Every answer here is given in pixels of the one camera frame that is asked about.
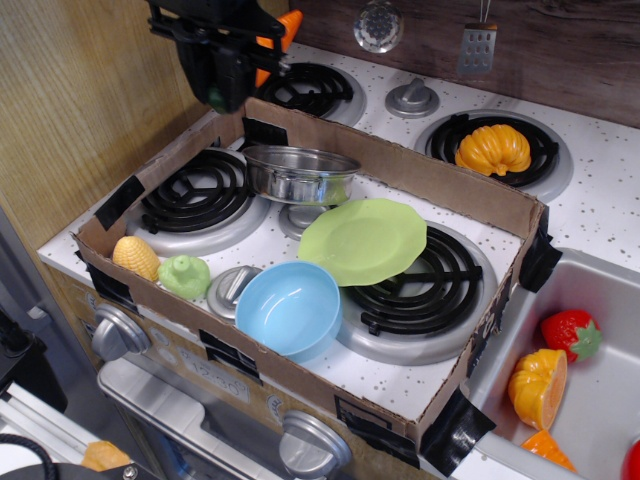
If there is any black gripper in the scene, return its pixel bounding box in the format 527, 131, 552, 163
148, 1, 275, 114

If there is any orange toy carrot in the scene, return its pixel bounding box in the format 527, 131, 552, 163
207, 8, 305, 109

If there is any green plastic plate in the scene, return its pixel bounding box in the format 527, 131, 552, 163
297, 198, 427, 287

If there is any cardboard fence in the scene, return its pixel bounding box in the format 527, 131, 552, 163
73, 97, 564, 478

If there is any back left black burner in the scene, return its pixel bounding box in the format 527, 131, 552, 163
256, 63, 366, 126

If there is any black burner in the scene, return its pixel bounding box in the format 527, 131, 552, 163
256, 63, 366, 126
338, 224, 498, 366
414, 109, 574, 203
127, 148, 271, 257

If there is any front left black burner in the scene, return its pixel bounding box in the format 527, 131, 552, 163
127, 148, 271, 257

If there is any silver metal pot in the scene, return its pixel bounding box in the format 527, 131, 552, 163
242, 145, 361, 206

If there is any silver centre stove knob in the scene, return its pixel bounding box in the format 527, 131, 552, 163
279, 204, 330, 241

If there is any silver stove knob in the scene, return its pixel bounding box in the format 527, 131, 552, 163
279, 204, 330, 241
385, 78, 440, 119

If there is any hanging silver strainer ladle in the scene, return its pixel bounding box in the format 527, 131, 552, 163
353, 1, 404, 54

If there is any silver back stove knob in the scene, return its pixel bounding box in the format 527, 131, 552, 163
385, 78, 440, 119

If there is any yellow toy corn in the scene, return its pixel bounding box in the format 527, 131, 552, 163
112, 236, 161, 282

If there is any light green toy pepper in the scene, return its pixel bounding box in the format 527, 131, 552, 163
158, 255, 211, 300

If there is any silver knob near bowl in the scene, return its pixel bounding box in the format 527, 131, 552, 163
206, 265, 262, 322

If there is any light blue plastic bowl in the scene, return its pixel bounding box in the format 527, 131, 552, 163
235, 261, 343, 363

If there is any hanging silver spatula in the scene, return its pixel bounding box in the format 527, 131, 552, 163
457, 0, 498, 76

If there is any silver left oven knob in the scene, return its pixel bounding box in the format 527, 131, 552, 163
91, 304, 151, 361

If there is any silver oven knob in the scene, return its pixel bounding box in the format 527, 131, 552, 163
91, 304, 151, 361
279, 410, 352, 479

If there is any orange toy pumpkin on burner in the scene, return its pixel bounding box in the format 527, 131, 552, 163
455, 124, 532, 177

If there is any front right black burner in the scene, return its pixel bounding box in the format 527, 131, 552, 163
338, 224, 498, 366

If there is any back right black burner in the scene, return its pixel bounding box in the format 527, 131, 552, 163
414, 109, 574, 203

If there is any black device left edge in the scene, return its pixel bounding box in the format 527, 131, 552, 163
1, 311, 68, 413

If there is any silver oven door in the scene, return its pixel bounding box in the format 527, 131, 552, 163
98, 357, 295, 479

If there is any silver right oven knob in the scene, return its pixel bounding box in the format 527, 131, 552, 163
279, 410, 352, 479

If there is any orange toy lower left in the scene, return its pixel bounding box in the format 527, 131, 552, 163
80, 440, 131, 472

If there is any red toy strawberry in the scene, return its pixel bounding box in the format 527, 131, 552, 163
539, 309, 603, 363

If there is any orange pumpkin half in sink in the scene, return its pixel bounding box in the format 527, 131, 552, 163
507, 349, 568, 430

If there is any orange toy slice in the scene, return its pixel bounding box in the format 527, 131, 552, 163
521, 430, 577, 473

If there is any grey sink basin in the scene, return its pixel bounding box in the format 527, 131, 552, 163
454, 249, 639, 479

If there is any red toy at edge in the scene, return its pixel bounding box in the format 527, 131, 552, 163
620, 440, 640, 480

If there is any black cable lower left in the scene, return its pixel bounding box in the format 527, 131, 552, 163
0, 432, 59, 480

